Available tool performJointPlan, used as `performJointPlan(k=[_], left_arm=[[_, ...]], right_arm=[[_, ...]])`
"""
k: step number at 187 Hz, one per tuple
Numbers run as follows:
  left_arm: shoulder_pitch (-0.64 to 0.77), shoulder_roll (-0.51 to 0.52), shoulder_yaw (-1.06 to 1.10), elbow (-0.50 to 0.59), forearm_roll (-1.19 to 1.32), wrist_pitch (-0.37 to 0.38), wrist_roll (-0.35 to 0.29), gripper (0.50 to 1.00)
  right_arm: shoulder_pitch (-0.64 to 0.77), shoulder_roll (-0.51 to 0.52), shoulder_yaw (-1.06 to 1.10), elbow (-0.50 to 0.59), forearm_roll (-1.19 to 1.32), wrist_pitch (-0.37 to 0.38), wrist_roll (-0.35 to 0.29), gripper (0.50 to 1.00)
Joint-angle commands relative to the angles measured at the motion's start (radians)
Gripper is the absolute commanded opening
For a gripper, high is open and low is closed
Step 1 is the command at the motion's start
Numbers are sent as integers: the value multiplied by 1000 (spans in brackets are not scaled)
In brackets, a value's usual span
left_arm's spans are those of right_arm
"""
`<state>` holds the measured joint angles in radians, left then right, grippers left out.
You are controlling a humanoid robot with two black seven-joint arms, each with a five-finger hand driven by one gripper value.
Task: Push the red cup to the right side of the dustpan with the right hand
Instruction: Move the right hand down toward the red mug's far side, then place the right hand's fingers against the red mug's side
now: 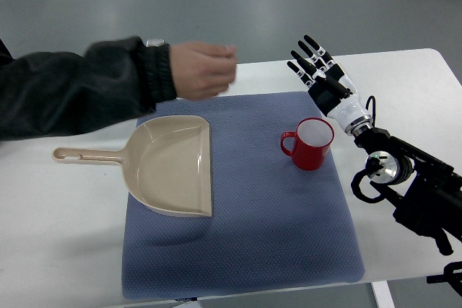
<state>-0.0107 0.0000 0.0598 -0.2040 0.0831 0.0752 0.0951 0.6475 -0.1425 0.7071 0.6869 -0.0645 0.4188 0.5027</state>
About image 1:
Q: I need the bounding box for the dark jacket sleeve forearm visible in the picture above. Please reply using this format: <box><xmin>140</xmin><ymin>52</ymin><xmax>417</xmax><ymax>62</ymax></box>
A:
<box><xmin>1</xmin><ymin>37</ymin><xmax>177</xmax><ymax>141</ymax></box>

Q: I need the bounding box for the red plastic cup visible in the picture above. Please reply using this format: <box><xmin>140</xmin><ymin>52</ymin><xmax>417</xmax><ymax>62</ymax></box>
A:
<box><xmin>280</xmin><ymin>117</ymin><xmax>335</xmax><ymax>171</ymax></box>

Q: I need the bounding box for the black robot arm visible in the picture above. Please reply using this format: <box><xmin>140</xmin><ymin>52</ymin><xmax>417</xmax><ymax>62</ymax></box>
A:
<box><xmin>351</xmin><ymin>118</ymin><xmax>461</xmax><ymax>256</ymax></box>

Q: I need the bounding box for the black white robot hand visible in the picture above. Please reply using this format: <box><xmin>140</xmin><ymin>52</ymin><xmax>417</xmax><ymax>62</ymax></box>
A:
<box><xmin>287</xmin><ymin>35</ymin><xmax>374</xmax><ymax>137</ymax></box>

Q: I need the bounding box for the beige plastic dustpan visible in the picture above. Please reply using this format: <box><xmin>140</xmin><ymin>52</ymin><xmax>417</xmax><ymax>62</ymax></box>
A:
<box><xmin>52</xmin><ymin>115</ymin><xmax>213</xmax><ymax>217</ymax></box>

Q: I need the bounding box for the white table leg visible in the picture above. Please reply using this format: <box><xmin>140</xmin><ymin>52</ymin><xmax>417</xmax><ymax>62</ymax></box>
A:
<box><xmin>371</xmin><ymin>281</ymin><xmax>395</xmax><ymax>308</ymax></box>

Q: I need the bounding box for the person's bare hand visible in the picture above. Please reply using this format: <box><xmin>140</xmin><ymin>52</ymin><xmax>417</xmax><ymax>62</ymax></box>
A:
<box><xmin>170</xmin><ymin>42</ymin><xmax>237</xmax><ymax>100</ymax></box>

